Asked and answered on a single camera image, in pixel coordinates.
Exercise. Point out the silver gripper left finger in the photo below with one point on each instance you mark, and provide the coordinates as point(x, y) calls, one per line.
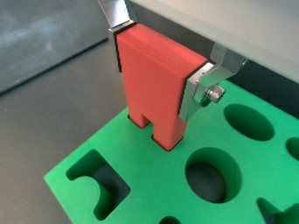
point(119, 21)

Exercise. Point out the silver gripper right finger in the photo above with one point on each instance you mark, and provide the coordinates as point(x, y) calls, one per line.
point(202, 89)

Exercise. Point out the red double-square block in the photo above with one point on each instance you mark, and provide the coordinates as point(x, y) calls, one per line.
point(156, 64)

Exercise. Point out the green foam shape board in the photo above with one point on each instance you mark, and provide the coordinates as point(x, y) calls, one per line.
point(230, 174)

